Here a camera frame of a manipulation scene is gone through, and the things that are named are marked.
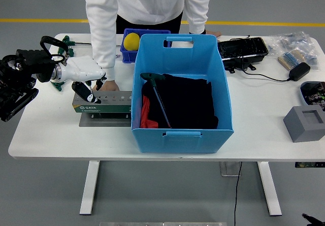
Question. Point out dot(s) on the black plastic tray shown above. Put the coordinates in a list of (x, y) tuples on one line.
[(242, 47)]

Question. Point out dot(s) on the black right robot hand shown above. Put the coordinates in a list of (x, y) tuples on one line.
[(311, 220)]

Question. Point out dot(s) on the light blue parts bin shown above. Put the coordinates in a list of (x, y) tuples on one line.
[(302, 94)]

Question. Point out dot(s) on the grey block with square recess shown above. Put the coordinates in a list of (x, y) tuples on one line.
[(302, 129)]

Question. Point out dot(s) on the electronic parts in bin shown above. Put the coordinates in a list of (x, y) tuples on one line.
[(316, 95)]

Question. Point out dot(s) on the black power adapter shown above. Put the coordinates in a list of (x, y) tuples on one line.
[(299, 71)]

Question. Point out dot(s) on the metal floor plate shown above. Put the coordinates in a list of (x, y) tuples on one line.
[(228, 170)]

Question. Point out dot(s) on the red cloth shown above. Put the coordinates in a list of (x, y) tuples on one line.
[(145, 113)]

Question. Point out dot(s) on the grey green wrench holder stand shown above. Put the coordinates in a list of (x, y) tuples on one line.
[(111, 108)]

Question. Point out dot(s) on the table height control panel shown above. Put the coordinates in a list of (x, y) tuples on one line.
[(309, 164)]

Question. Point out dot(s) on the taped resistor bundle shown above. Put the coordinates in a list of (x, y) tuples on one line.
[(290, 58)]

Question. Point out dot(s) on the person's left forearm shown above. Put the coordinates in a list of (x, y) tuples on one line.
[(196, 15)]

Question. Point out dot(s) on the light blue folding box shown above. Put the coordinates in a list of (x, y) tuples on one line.
[(185, 142)]

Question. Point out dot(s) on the clear bags of components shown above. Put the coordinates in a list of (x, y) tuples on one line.
[(292, 42)]

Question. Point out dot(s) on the small dark blue bin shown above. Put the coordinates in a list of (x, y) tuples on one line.
[(128, 54)]

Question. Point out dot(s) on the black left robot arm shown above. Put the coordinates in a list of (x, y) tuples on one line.
[(25, 63)]

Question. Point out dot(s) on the person's left hand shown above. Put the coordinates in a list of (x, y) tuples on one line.
[(213, 32)]

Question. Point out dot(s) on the black box with mounting lugs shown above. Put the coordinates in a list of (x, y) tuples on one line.
[(237, 63)]

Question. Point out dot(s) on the black cloth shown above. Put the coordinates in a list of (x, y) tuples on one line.
[(188, 101)]

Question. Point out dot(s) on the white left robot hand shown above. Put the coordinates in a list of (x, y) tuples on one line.
[(81, 68)]

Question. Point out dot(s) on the yellow ball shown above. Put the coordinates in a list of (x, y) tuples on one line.
[(131, 41)]

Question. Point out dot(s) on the person's right forearm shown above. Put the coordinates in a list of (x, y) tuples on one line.
[(104, 48)]

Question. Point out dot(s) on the person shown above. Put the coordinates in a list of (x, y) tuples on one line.
[(149, 0)]

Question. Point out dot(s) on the person's right hand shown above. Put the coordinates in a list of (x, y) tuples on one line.
[(108, 86)]

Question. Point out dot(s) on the white table leg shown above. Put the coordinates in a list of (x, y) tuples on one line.
[(270, 190), (89, 188)]

